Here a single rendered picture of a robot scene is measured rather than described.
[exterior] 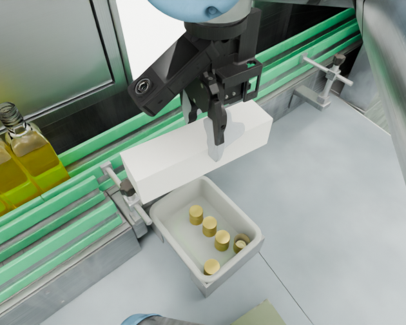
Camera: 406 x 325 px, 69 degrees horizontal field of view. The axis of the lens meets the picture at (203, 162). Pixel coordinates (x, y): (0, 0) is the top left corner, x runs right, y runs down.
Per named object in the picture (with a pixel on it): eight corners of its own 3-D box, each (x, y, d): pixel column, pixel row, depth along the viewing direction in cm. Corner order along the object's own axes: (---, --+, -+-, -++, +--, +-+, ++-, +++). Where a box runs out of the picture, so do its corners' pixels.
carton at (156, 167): (267, 143, 53) (272, 118, 48) (143, 204, 45) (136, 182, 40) (246, 123, 56) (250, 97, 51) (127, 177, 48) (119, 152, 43)
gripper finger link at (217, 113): (231, 146, 40) (223, 86, 35) (221, 151, 40) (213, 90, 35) (212, 133, 44) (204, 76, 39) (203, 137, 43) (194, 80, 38)
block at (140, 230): (129, 202, 72) (124, 186, 67) (151, 230, 68) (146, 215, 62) (116, 211, 71) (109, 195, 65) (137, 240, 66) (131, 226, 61)
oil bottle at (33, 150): (73, 183, 68) (30, 113, 51) (84, 199, 65) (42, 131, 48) (49, 196, 66) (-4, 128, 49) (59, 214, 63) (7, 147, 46)
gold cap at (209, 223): (219, 231, 72) (220, 223, 69) (208, 240, 71) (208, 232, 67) (210, 221, 74) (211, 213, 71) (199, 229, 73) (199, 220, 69)
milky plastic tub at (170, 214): (202, 189, 82) (202, 171, 75) (261, 249, 71) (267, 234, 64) (149, 226, 75) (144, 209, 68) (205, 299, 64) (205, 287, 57)
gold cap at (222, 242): (232, 245, 70) (233, 237, 67) (220, 254, 69) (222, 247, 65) (222, 234, 72) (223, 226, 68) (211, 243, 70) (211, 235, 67)
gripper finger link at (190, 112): (216, 123, 52) (228, 89, 43) (187, 136, 50) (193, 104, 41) (207, 109, 53) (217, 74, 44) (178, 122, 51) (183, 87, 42)
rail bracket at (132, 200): (119, 182, 68) (105, 145, 58) (160, 235, 59) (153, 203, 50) (107, 189, 66) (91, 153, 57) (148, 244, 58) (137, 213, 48)
